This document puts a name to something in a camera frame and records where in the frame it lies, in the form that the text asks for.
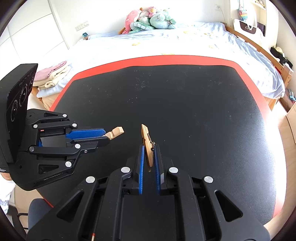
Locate striped green plush toy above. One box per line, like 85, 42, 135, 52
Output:
129, 21, 154, 34

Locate pink plush toy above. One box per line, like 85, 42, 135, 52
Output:
121, 10, 141, 34

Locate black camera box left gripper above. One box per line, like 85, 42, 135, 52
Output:
1, 63, 38, 173

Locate folded pink beige blankets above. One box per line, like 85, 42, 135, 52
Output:
33, 61, 71, 90

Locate bed with blue sheet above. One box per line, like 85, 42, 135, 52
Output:
33, 22, 293, 108

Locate white tote bag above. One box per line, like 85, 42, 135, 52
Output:
233, 4, 264, 37

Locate black red-edged table mat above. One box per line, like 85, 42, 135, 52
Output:
39, 55, 286, 223

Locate teal plush toy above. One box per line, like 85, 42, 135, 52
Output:
149, 11, 176, 29

